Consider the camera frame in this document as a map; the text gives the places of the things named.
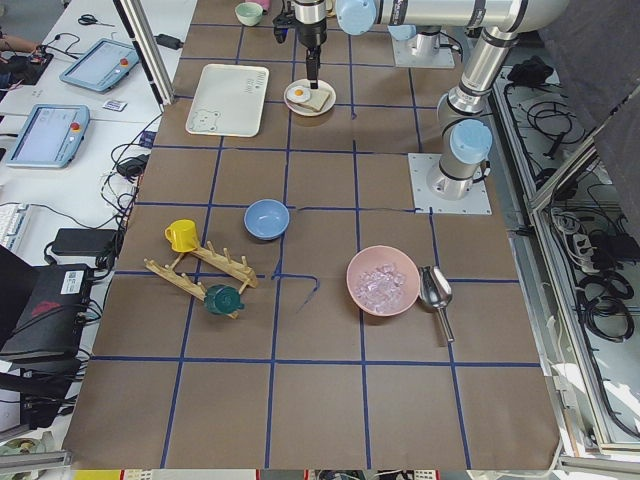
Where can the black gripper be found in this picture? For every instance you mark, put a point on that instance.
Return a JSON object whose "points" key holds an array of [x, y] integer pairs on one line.
{"points": [[310, 33]]}

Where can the bread slice on plate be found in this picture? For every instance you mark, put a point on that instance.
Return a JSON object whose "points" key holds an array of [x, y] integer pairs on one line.
{"points": [[319, 99]]}

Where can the white round plate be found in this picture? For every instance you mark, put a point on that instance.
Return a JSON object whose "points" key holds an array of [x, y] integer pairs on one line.
{"points": [[300, 111]]}

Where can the fake fried egg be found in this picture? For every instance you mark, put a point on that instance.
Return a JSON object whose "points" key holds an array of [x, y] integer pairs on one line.
{"points": [[298, 94]]}

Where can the light green bowl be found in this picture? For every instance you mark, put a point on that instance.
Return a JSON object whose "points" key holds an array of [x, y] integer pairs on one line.
{"points": [[249, 13]]}

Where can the cream bear serving tray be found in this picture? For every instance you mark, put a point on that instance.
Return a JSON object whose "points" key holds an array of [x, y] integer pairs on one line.
{"points": [[228, 101]]}

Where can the small black adapter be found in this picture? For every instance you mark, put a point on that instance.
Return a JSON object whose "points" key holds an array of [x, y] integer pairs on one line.
{"points": [[168, 41]]}

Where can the blue bowl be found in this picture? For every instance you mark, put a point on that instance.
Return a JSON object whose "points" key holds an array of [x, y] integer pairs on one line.
{"points": [[266, 219]]}

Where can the far teach pendant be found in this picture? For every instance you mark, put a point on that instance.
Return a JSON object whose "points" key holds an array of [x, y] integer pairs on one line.
{"points": [[101, 67]]}

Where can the teach pendant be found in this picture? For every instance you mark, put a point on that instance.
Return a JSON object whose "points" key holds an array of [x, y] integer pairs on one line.
{"points": [[101, 67], [50, 137]]}

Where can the yellow mug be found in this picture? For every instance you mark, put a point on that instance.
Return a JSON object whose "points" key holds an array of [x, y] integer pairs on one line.
{"points": [[182, 235]]}

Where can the black scissors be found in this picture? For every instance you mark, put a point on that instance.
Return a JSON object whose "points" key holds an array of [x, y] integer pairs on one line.
{"points": [[89, 19]]}

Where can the pink bowl with ice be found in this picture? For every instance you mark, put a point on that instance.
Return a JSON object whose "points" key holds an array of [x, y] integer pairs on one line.
{"points": [[383, 281]]}

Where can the dark green mug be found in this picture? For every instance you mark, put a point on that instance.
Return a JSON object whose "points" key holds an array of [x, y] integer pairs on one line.
{"points": [[223, 300]]}

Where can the metal scoop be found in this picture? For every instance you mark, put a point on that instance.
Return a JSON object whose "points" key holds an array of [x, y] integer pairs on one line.
{"points": [[436, 294]]}

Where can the wooden mug rack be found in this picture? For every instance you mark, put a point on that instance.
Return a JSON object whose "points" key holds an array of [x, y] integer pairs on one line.
{"points": [[241, 271]]}

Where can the near teach pendant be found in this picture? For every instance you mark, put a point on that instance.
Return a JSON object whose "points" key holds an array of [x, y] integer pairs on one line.
{"points": [[50, 137]]}

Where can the black power adapter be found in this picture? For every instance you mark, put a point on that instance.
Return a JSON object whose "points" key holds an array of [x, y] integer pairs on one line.
{"points": [[83, 242]]}

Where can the black laptop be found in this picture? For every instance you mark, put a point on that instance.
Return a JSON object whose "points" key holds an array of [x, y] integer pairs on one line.
{"points": [[40, 308]]}

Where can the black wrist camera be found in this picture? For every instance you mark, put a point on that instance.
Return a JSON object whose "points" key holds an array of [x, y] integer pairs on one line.
{"points": [[282, 23]]}

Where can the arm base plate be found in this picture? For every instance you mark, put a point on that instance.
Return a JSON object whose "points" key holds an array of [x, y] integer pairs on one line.
{"points": [[442, 60], [434, 192]]}

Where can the aluminium frame post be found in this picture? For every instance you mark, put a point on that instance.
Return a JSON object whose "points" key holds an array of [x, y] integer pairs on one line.
{"points": [[139, 31]]}

